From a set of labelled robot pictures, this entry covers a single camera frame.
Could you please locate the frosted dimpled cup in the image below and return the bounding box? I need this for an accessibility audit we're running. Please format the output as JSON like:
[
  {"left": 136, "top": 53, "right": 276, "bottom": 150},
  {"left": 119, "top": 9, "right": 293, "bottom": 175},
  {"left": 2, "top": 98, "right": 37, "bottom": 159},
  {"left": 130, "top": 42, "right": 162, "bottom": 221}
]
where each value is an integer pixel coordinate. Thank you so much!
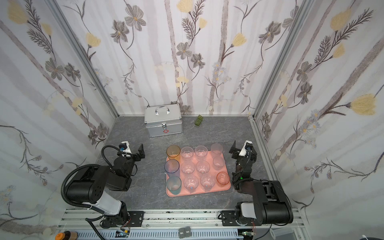
[
  {"left": 200, "top": 173, "right": 216, "bottom": 192},
  {"left": 211, "top": 143, "right": 224, "bottom": 158}
]

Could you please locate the amber plastic cup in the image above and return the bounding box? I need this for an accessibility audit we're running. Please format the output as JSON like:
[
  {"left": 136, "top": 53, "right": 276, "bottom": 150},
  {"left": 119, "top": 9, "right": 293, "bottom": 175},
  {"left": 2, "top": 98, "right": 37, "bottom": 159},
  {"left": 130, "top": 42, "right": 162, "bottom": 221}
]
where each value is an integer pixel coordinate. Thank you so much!
[{"left": 166, "top": 145, "right": 181, "bottom": 162}]

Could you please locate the pink plastic cup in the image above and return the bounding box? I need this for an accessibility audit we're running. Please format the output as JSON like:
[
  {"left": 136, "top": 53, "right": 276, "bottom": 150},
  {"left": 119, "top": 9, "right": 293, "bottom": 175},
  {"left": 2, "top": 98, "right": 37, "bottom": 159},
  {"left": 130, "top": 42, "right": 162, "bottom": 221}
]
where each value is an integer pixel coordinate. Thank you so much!
[{"left": 216, "top": 172, "right": 230, "bottom": 187}]

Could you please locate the blue plastic cup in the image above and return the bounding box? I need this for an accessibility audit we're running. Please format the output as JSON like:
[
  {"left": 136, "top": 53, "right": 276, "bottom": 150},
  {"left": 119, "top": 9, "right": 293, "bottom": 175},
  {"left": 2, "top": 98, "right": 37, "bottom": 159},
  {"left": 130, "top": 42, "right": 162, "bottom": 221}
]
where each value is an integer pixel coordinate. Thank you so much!
[{"left": 164, "top": 159, "right": 180, "bottom": 178}]

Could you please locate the pink plastic tray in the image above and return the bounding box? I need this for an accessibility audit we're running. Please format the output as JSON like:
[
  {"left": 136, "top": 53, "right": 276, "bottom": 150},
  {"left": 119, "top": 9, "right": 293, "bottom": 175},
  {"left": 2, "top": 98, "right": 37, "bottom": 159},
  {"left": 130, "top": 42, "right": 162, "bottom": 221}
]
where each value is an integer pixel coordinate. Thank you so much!
[{"left": 165, "top": 151, "right": 231, "bottom": 197}]

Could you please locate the teal plastic cup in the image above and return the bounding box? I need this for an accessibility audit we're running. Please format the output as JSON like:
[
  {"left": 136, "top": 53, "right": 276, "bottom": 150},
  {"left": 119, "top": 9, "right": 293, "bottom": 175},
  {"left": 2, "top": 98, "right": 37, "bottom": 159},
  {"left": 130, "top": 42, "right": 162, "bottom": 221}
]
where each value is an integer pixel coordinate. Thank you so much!
[{"left": 166, "top": 176, "right": 182, "bottom": 195}]

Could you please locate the clear faceted cup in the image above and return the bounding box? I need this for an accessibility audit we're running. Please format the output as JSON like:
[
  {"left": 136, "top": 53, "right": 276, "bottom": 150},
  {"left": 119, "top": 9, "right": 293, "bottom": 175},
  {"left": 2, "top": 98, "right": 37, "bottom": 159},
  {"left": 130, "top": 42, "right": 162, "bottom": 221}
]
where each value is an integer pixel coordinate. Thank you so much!
[
  {"left": 181, "top": 147, "right": 195, "bottom": 163},
  {"left": 181, "top": 161, "right": 196, "bottom": 175},
  {"left": 183, "top": 175, "right": 199, "bottom": 193}
]

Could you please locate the clear faceted cup front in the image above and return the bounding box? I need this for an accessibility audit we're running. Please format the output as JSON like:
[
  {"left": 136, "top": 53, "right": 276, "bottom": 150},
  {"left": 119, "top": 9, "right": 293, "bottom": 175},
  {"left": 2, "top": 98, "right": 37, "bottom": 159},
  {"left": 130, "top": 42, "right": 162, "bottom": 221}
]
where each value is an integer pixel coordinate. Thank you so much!
[{"left": 183, "top": 175, "right": 199, "bottom": 193}]

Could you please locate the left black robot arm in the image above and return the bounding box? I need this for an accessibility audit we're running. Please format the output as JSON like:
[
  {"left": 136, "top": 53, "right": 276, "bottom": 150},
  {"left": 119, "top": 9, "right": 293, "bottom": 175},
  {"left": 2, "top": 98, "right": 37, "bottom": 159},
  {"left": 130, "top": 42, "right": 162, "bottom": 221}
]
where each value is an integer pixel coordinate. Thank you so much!
[{"left": 61, "top": 141, "right": 145, "bottom": 229}]

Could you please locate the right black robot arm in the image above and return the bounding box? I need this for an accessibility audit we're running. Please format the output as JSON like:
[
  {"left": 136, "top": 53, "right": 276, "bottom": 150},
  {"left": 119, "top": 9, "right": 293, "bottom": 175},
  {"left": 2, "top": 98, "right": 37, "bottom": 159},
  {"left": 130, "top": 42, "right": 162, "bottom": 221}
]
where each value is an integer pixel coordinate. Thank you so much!
[{"left": 229, "top": 141, "right": 294, "bottom": 226}]

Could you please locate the silver first aid case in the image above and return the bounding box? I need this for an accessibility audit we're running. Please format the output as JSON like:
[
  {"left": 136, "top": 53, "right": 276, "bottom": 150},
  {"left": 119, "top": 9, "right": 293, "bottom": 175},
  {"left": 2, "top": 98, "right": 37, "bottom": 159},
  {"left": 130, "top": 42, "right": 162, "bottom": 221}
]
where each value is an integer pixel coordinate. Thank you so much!
[{"left": 144, "top": 104, "right": 183, "bottom": 138}]

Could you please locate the small green object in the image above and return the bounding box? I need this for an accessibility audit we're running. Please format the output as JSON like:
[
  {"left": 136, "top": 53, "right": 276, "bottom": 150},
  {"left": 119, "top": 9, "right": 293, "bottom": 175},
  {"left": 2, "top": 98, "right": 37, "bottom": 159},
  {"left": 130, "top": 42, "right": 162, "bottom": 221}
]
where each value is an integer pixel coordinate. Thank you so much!
[{"left": 194, "top": 115, "right": 204, "bottom": 126}]

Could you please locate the clear plastic container corner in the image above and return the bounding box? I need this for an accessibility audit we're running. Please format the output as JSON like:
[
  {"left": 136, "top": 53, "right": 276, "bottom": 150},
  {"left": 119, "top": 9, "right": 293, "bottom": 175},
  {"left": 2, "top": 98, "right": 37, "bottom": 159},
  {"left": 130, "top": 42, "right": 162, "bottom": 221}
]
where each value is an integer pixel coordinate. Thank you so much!
[{"left": 270, "top": 228, "right": 303, "bottom": 240}]

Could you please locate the orange black cylinder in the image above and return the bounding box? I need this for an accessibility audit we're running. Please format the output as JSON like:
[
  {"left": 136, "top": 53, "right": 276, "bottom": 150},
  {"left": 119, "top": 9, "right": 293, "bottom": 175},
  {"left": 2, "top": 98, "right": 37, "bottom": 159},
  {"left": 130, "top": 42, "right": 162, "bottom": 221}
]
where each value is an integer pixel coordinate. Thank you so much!
[{"left": 55, "top": 231, "right": 78, "bottom": 240}]

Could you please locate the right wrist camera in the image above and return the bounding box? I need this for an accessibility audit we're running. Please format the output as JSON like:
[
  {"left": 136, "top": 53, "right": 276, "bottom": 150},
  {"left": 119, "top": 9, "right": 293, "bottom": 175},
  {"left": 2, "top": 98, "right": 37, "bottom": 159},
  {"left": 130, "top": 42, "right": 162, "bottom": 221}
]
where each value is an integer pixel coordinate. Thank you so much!
[{"left": 239, "top": 141, "right": 254, "bottom": 157}]

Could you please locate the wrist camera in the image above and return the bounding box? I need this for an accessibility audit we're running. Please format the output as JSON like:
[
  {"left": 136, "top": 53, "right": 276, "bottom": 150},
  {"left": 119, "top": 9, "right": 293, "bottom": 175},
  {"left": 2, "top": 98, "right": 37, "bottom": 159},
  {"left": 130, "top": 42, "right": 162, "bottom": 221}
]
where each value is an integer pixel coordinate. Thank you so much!
[
  {"left": 119, "top": 141, "right": 132, "bottom": 154},
  {"left": 239, "top": 141, "right": 254, "bottom": 157}
]

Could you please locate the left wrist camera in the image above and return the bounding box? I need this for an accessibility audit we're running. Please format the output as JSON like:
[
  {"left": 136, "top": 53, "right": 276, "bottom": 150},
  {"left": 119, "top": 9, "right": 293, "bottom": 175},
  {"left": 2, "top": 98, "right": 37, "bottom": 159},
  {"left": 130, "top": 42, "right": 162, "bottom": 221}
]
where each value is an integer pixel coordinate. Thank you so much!
[{"left": 119, "top": 141, "right": 132, "bottom": 154}]

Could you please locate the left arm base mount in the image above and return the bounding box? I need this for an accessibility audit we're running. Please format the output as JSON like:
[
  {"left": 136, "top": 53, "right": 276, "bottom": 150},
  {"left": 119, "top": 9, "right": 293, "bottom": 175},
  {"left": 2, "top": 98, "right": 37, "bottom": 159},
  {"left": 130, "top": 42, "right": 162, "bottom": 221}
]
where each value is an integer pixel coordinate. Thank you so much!
[{"left": 100, "top": 211, "right": 145, "bottom": 229}]

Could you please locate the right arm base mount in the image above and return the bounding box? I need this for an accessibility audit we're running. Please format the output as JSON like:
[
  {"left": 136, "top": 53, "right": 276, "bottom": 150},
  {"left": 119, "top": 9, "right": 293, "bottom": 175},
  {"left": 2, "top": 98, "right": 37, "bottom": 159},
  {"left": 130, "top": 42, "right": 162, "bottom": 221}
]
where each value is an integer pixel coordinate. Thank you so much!
[{"left": 218, "top": 210, "right": 242, "bottom": 227}]

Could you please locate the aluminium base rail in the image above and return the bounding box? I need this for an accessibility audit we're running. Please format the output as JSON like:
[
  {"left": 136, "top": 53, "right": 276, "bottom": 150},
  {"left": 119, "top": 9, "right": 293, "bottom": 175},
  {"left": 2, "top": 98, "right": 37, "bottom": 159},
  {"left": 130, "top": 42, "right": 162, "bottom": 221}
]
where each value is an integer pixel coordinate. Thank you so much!
[{"left": 56, "top": 208, "right": 304, "bottom": 240}]

